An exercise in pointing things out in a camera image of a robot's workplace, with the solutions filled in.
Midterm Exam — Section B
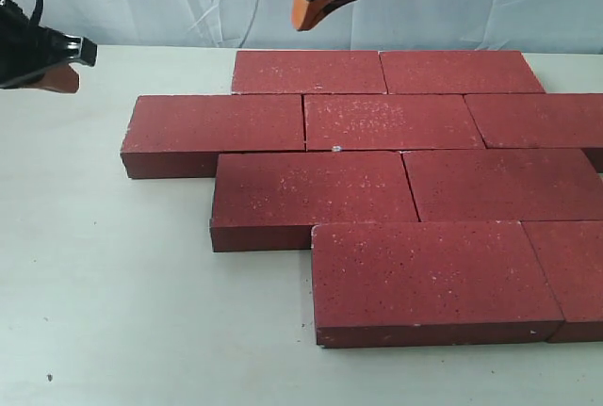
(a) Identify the red brick with white speckles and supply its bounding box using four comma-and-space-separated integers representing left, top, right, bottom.
304, 94, 484, 151

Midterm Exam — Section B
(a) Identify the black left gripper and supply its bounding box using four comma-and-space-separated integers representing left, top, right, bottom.
1, 0, 97, 94

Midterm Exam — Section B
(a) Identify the white backdrop cloth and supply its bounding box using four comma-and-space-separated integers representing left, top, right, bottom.
14, 0, 602, 54

